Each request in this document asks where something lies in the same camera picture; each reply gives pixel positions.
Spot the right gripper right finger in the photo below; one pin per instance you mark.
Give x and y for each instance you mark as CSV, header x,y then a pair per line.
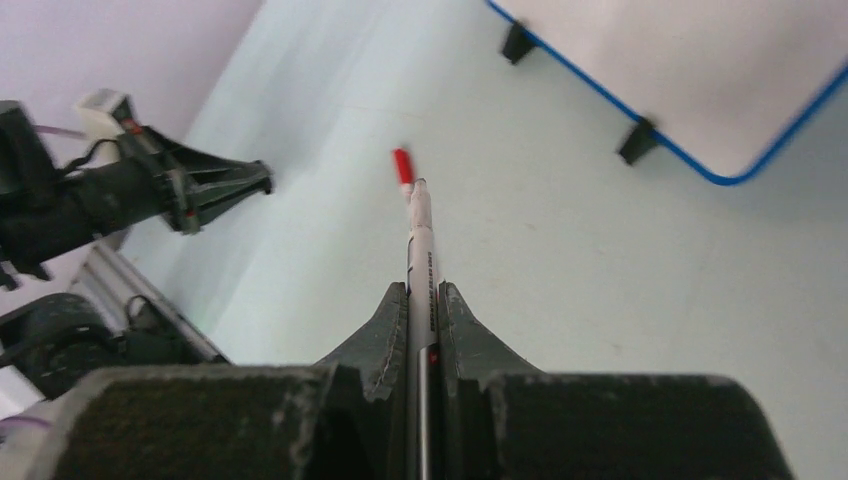
x,y
507,419

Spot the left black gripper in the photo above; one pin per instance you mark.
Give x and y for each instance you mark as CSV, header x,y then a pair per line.
x,y
158,176

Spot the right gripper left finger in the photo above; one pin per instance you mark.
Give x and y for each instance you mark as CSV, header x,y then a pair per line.
x,y
339,418

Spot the black whiteboard marker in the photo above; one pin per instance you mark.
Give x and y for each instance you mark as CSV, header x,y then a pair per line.
x,y
421,335

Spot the blue framed whiteboard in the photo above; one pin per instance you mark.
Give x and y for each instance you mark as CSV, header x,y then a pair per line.
x,y
726,84

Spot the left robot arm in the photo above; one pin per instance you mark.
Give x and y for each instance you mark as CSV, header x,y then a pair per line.
x,y
47,211

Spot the red whiteboard marker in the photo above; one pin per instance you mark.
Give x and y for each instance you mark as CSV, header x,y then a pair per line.
x,y
405,171

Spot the aluminium frame rail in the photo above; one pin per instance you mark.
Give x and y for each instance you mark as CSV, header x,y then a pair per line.
x,y
132,298

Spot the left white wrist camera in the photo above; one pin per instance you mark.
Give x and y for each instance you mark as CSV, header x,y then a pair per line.
x,y
106,114

